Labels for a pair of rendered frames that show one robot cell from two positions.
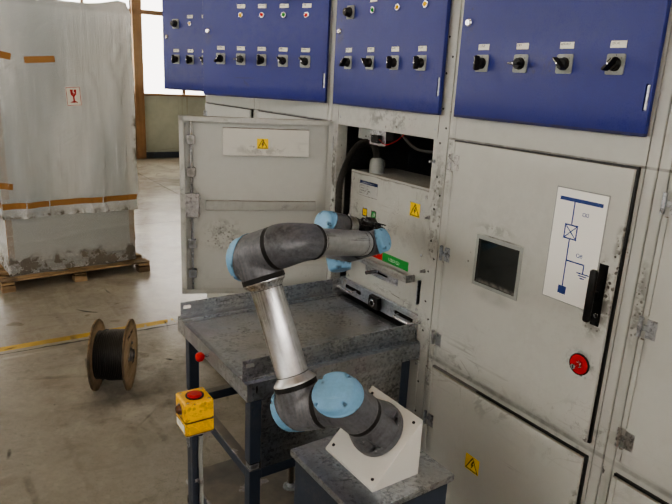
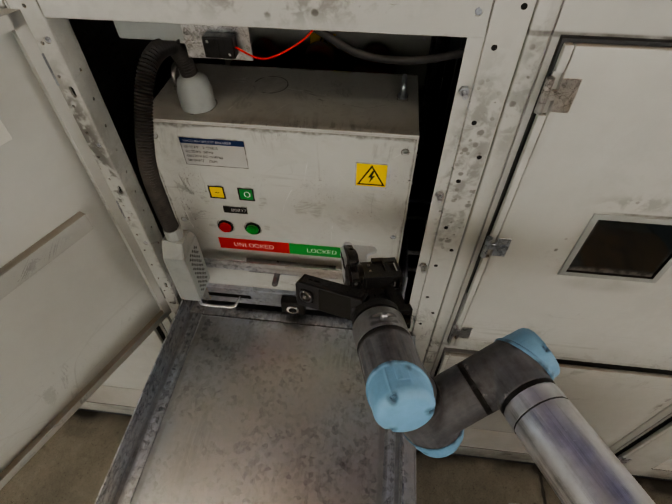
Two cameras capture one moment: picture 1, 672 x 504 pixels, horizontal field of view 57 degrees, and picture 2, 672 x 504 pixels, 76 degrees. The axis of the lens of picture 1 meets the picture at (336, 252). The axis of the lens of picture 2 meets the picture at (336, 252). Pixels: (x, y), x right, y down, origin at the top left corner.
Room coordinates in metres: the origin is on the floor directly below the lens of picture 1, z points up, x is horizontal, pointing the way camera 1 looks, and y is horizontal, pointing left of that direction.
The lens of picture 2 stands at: (1.82, 0.25, 1.80)
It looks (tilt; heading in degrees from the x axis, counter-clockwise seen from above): 48 degrees down; 310
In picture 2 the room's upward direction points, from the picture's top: straight up
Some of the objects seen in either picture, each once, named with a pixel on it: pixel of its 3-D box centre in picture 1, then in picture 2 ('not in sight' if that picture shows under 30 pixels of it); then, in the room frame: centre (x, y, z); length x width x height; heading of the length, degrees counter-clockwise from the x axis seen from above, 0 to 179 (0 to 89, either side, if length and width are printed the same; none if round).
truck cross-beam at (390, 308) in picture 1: (381, 301); (296, 293); (2.33, -0.19, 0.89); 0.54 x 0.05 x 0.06; 34
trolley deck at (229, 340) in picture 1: (295, 336); (266, 467); (2.11, 0.14, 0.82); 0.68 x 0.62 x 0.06; 124
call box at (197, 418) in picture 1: (194, 411); not in sight; (1.50, 0.37, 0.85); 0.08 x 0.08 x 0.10; 34
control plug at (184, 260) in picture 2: not in sight; (187, 262); (2.46, -0.01, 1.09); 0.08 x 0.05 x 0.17; 124
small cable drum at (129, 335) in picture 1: (113, 354); not in sight; (3.15, 1.22, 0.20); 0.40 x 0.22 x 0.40; 8
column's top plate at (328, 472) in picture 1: (370, 464); not in sight; (1.45, -0.12, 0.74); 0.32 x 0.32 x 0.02; 35
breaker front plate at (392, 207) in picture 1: (382, 240); (286, 229); (2.32, -0.18, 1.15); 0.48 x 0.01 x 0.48; 34
